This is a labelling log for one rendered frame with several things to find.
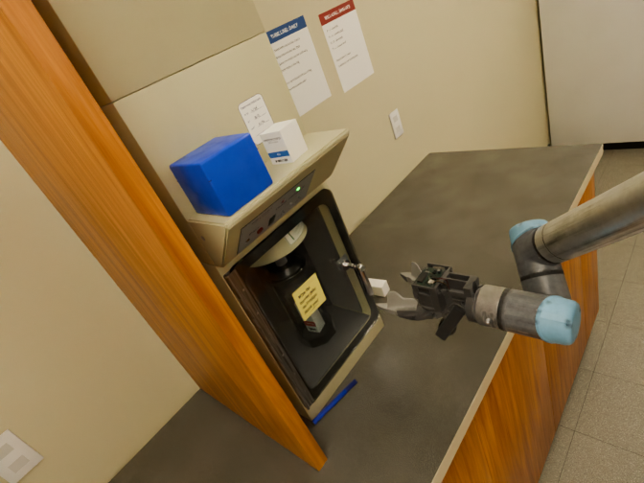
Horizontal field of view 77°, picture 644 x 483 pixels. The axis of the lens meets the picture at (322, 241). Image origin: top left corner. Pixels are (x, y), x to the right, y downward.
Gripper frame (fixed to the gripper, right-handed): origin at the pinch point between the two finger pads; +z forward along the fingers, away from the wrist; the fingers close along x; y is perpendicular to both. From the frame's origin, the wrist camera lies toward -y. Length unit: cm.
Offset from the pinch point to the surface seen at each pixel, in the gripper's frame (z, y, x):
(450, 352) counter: -7.7, -20.6, -3.8
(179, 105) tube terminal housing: 13, 52, 18
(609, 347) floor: -21, -114, -98
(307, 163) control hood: 1.6, 35.8, 7.6
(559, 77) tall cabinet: 43, -49, -285
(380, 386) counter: 3.0, -20.8, 11.3
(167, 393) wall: 56, -17, 41
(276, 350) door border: 11.8, 3.2, 25.3
